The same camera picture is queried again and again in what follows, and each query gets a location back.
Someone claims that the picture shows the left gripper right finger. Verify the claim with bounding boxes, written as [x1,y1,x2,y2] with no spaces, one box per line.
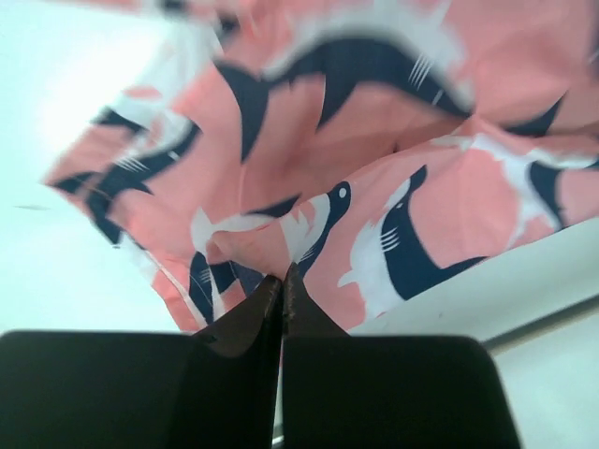
[281,265,520,448]

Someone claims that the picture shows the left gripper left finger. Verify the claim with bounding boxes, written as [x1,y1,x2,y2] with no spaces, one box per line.
[1,277,283,448]

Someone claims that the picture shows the pink shark print shorts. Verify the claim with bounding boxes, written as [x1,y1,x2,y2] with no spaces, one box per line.
[46,1,598,331]

